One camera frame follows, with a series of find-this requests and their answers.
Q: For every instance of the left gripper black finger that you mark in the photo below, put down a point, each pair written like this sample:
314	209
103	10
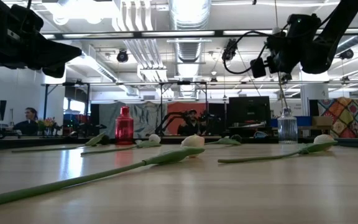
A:
51	46
54	59

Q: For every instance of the dark red artificial tulip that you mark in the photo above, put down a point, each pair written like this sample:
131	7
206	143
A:
95	140

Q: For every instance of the pink artificial tulip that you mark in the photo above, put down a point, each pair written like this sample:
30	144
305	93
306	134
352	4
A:
317	147

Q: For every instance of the black artificial tulip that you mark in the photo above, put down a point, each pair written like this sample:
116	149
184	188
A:
227	141

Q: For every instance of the white artificial tulip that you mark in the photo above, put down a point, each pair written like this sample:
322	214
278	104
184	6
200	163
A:
149	144

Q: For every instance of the cream peach artificial tulip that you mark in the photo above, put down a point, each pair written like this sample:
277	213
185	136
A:
172	156

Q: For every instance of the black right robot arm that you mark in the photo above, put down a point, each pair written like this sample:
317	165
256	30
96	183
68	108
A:
331	40

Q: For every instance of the clear ribbed glass vase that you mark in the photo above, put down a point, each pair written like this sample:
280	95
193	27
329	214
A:
287	129

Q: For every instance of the red ribbed glass vase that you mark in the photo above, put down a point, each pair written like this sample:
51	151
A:
124	127

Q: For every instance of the mixed flower bouquet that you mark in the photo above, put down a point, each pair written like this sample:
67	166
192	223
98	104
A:
47	123

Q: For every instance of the person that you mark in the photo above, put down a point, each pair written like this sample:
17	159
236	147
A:
191	127
26	127

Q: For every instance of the blue storage bin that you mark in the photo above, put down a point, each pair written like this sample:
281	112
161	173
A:
304	121

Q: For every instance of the brown cardboard box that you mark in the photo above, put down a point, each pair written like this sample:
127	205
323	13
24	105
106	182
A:
322	121

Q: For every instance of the black light bar beam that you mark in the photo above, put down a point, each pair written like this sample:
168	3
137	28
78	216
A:
138	34

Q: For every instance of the colourful patchwork quilt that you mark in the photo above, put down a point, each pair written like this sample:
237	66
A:
346	118

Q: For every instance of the grey patterned curtain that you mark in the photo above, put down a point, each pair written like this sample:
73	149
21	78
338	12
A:
145	116

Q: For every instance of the black dome camera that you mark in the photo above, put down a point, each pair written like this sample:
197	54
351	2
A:
346	54
122	56

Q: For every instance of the black mounted camera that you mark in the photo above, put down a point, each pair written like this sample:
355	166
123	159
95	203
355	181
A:
229	49

